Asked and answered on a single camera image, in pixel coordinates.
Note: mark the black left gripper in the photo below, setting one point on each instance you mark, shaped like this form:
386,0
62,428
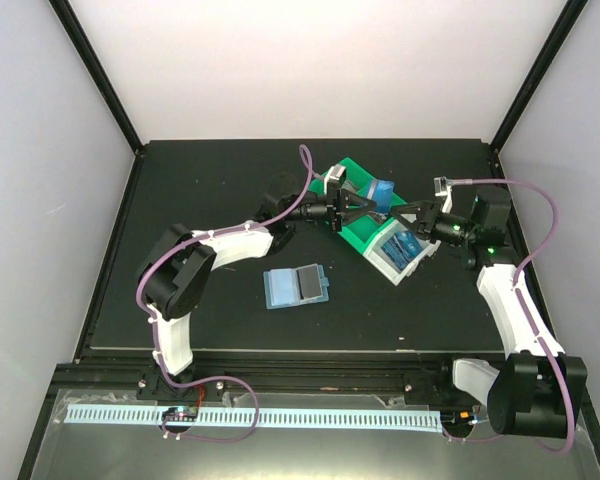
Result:
350,215

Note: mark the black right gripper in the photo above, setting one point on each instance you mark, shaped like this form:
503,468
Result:
428,214

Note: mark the blue credit card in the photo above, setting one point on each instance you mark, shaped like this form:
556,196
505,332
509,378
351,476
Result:
380,192

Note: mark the blue leather card holder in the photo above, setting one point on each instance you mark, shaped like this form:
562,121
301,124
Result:
281,288

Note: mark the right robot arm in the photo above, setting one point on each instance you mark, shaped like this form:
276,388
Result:
538,390

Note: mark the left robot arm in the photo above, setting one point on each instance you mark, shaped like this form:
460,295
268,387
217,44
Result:
175,274

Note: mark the blue card stack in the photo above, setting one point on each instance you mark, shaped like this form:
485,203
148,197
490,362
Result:
401,249

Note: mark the green plastic bin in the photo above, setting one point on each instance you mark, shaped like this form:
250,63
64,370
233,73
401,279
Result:
357,177

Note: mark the white plastic bin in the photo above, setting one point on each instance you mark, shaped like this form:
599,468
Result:
376,257

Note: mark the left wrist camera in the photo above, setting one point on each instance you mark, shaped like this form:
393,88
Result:
334,178

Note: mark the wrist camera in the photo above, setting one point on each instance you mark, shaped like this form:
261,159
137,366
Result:
443,191
334,178

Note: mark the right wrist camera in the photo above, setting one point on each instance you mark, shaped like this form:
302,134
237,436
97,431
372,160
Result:
443,191

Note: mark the black aluminium frame rail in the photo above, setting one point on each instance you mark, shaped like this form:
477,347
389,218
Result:
419,382

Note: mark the white slotted cable duct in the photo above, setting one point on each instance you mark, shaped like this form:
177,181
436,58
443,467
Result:
280,418

